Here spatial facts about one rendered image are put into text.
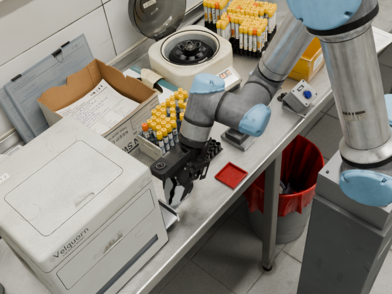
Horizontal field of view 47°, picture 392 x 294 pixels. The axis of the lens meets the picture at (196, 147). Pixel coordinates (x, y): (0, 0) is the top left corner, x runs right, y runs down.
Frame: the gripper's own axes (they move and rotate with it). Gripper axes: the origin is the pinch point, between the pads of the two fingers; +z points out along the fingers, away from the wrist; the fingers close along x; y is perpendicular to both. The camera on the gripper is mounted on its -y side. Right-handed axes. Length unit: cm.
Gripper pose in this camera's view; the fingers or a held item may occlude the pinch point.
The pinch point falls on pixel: (170, 206)
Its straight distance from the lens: 116.3
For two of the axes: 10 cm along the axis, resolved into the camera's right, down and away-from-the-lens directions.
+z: -2.5, 8.8, 4.1
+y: 6.2, -1.8, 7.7
